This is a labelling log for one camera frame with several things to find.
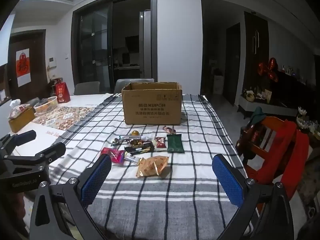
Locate wooden tissue box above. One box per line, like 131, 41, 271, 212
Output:
8, 99, 36, 133

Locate silver refrigerator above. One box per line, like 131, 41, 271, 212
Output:
139, 9, 152, 79

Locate pink red snack packet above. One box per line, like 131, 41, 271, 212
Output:
100, 147, 126, 164

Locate white low cabinet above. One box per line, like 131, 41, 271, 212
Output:
237, 94, 298, 118

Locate sliding glass door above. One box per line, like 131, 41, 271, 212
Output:
72, 0, 158, 94

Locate green cloth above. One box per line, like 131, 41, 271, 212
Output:
250, 107, 266, 125

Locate wooden chair with red cloth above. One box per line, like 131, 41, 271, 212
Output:
246, 120, 310, 198

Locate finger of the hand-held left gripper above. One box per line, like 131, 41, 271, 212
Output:
0, 130, 37, 156
5, 142, 67, 168

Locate white paper bag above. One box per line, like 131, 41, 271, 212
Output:
213, 75, 225, 95

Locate dark wooden door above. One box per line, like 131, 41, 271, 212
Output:
7, 29, 49, 98

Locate white printed tablecloth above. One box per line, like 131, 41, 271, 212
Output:
7, 94, 113, 160

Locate small red snack packet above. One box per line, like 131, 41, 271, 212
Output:
154, 136, 167, 148

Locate dark green snack packet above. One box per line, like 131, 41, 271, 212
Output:
166, 134, 185, 153

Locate red gift bag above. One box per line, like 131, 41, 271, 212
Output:
55, 82, 71, 104

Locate silver white candy wrapper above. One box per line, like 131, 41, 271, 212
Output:
124, 155, 140, 165

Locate tall dark cabinet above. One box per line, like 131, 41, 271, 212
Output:
244, 11, 269, 93

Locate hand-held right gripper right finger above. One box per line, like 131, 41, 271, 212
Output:
212, 154, 295, 240

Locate white woven basket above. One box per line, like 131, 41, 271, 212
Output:
33, 96, 58, 114

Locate red white door poster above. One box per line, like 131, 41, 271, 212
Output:
16, 49, 31, 88

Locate grey white plaid tablecloth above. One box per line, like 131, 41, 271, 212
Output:
50, 94, 258, 240

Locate brown cardboard box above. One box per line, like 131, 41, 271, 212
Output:
121, 82, 183, 125

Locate red foil balloons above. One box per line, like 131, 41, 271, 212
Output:
257, 57, 279, 83

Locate orange gold snack packet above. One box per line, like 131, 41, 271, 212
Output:
136, 155, 170, 178

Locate dark twist candy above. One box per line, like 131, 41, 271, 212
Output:
111, 136, 125, 147

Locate dark room door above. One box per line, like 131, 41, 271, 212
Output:
226, 22, 240, 105

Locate black gold snack bar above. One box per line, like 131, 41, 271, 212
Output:
124, 141, 155, 155

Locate grey dining chair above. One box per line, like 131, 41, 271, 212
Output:
114, 78, 155, 94
74, 81, 100, 96

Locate patterned table runner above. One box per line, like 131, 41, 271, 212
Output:
31, 106, 97, 131

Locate yellow ball candy clear wrapper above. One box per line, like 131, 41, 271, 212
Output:
121, 129, 143, 140

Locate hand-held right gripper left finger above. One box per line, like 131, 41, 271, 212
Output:
29, 154, 112, 240

